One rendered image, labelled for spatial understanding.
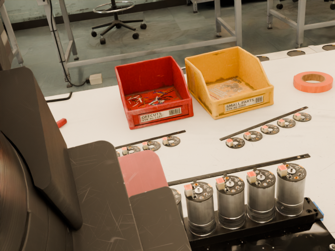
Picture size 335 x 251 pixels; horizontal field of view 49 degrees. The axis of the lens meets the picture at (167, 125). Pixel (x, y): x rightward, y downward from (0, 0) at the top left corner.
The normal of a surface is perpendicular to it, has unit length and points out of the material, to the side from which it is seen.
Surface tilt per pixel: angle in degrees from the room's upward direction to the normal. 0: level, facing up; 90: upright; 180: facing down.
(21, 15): 90
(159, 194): 34
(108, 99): 0
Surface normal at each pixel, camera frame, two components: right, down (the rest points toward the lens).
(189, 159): -0.12, -0.85
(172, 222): 0.06, -0.44
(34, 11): 0.13, 0.49
